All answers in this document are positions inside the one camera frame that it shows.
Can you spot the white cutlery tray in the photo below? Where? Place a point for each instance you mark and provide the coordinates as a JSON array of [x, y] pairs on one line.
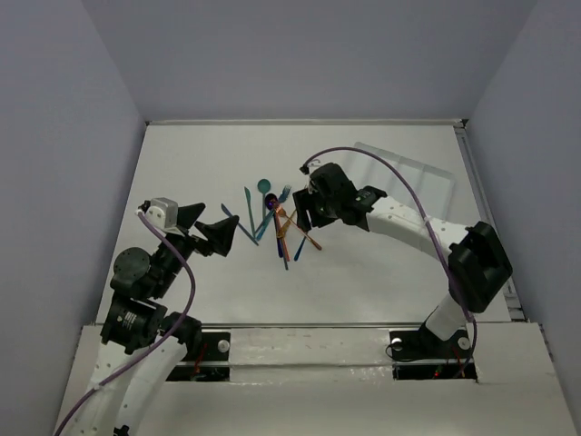
[[433, 186]]

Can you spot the blue knife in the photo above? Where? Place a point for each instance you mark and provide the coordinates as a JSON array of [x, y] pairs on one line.
[[239, 225]]

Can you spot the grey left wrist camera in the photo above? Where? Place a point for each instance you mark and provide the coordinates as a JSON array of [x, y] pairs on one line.
[[161, 213]]

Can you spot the ornate gold fork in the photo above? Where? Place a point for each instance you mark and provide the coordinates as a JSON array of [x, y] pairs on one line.
[[285, 227]]

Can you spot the matte blue fork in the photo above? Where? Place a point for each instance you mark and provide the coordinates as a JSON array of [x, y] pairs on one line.
[[284, 194]]

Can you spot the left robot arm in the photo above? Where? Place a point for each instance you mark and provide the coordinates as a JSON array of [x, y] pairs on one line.
[[141, 342]]

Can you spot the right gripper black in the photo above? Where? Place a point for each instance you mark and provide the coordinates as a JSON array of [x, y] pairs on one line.
[[304, 199]]

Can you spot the purple iridescent spoon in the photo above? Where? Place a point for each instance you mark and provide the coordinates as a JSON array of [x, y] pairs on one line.
[[270, 201]]

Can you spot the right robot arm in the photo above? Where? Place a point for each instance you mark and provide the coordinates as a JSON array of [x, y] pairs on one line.
[[472, 257]]

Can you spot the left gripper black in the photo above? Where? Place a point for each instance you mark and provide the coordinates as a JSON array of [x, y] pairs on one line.
[[192, 237]]

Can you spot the teal knife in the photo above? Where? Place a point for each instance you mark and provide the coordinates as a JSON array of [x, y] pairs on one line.
[[247, 193]]

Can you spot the teal spoon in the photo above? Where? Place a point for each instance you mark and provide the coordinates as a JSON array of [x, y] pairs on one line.
[[264, 187]]

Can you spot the shiny blue fork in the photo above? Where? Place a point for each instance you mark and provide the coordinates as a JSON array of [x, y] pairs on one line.
[[299, 250]]

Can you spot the rose gold fork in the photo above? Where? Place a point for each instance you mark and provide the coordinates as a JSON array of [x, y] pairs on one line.
[[279, 211]]

